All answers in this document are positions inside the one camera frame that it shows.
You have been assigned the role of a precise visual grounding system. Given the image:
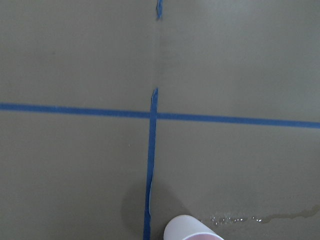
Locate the pink paper cup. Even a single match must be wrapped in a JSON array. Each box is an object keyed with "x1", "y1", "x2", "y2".
[{"x1": 163, "y1": 215, "x2": 223, "y2": 240}]

